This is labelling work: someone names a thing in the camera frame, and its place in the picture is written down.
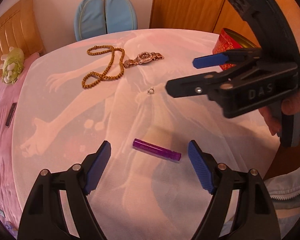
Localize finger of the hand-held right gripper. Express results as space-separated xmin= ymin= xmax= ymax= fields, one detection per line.
xmin=193 ymin=48 xmax=262 ymax=69
xmin=165 ymin=72 xmax=233 ymax=98

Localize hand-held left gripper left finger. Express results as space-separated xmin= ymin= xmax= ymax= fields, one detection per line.
xmin=17 ymin=140 xmax=112 ymax=240

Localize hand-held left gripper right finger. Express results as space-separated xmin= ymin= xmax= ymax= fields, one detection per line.
xmin=187 ymin=140 xmax=283 ymax=240

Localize round gold tin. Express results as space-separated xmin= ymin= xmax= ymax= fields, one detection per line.
xmin=212 ymin=28 xmax=260 ymax=71

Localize purple tube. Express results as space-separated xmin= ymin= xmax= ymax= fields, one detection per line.
xmin=132 ymin=138 xmax=182 ymax=162

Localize person's right hand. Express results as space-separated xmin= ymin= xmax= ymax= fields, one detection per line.
xmin=261 ymin=85 xmax=300 ymax=137

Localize printed tablecloth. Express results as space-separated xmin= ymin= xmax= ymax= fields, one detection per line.
xmin=11 ymin=29 xmax=282 ymax=240

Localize gold wristwatch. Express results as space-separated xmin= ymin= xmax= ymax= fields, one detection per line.
xmin=123 ymin=51 xmax=165 ymax=68

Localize wooden wardrobe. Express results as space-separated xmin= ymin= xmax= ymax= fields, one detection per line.
xmin=150 ymin=0 xmax=243 ymax=34

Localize grey hoodie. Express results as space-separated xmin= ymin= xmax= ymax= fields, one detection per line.
xmin=264 ymin=162 xmax=300 ymax=240

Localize pink bedsheet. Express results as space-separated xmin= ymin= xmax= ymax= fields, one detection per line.
xmin=0 ymin=52 xmax=40 ymax=232

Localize black smartphone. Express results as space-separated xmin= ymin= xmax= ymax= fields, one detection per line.
xmin=5 ymin=102 xmax=17 ymax=128

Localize blue chair backrest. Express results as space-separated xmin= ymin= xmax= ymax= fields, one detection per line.
xmin=74 ymin=0 xmax=138 ymax=42

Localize green plush toy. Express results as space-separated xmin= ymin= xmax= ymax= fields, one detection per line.
xmin=0 ymin=47 xmax=25 ymax=85

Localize wooden bed headboard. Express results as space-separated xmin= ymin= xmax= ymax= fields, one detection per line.
xmin=0 ymin=0 xmax=44 ymax=85

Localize wooden bead necklace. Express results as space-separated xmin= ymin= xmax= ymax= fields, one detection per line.
xmin=82 ymin=45 xmax=125 ymax=90

